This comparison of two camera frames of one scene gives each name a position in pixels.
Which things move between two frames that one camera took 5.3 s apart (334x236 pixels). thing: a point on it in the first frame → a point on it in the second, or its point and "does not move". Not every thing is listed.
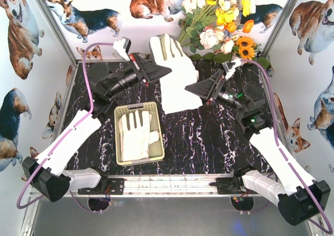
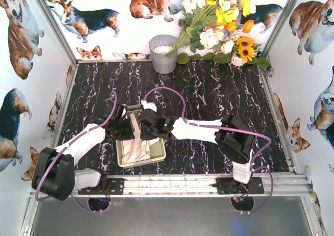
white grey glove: x=169 y=54 → x=137 y=149
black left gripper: x=140 y=70 → x=129 y=128
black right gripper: x=215 y=87 → x=143 y=129
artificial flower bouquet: x=213 y=18 does not move
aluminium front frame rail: x=170 y=186 does not move
